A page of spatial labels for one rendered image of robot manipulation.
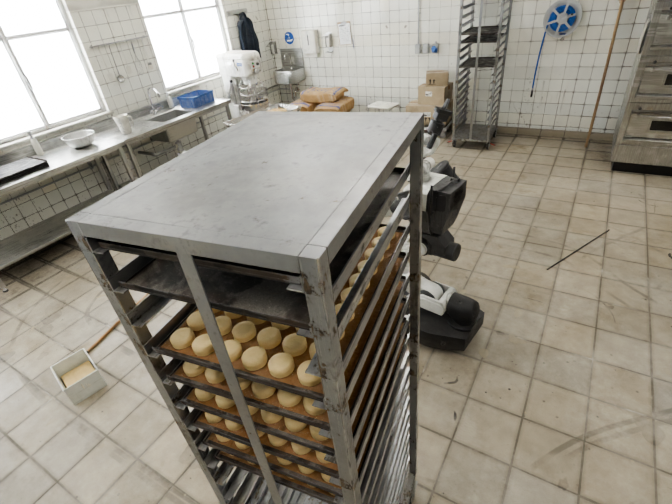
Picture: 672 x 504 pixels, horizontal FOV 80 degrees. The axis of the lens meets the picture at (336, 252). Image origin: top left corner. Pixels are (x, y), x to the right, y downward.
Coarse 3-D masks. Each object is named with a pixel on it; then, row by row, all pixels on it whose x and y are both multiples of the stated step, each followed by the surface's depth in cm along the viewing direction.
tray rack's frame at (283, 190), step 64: (256, 128) 103; (320, 128) 97; (384, 128) 92; (128, 192) 76; (192, 192) 73; (256, 192) 70; (320, 192) 68; (192, 256) 63; (256, 256) 56; (320, 256) 52; (128, 320) 81; (320, 320) 58; (192, 448) 108; (256, 448) 94
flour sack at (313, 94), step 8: (312, 88) 650; (320, 88) 647; (328, 88) 641; (336, 88) 629; (344, 88) 631; (304, 96) 632; (312, 96) 626; (320, 96) 621; (328, 96) 615; (336, 96) 614
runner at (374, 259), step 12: (408, 204) 111; (396, 216) 106; (396, 228) 101; (384, 240) 93; (372, 252) 94; (384, 252) 94; (372, 264) 86; (360, 276) 87; (360, 288) 80; (348, 300) 81; (348, 312) 75; (312, 360) 69; (312, 372) 67
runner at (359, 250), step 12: (408, 168) 105; (396, 192) 96; (384, 204) 88; (384, 216) 89; (372, 228) 82; (360, 240) 77; (360, 252) 77; (348, 264) 72; (348, 276) 72; (336, 288) 68; (312, 336) 61
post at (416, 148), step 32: (416, 160) 104; (416, 192) 109; (416, 224) 114; (416, 256) 120; (416, 288) 127; (416, 320) 135; (416, 352) 144; (416, 384) 154; (416, 416) 165; (416, 448) 180
